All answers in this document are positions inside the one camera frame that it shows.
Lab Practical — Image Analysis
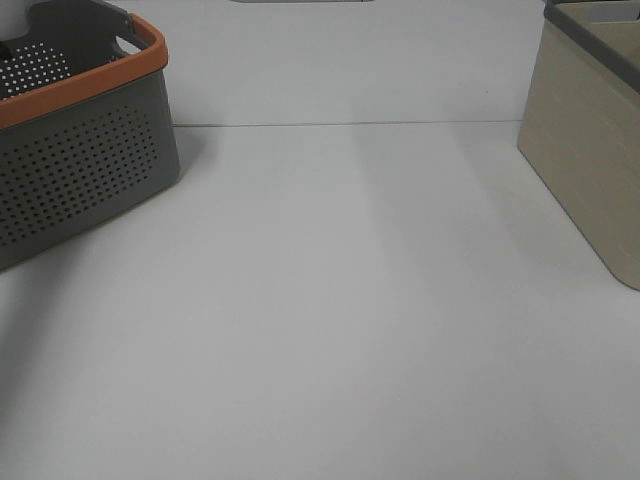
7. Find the grey perforated basket orange rim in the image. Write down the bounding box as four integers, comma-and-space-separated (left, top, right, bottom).
1, 1, 180, 269

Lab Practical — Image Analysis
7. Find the beige storage bin grey rim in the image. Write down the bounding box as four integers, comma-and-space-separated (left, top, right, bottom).
517, 1, 639, 289

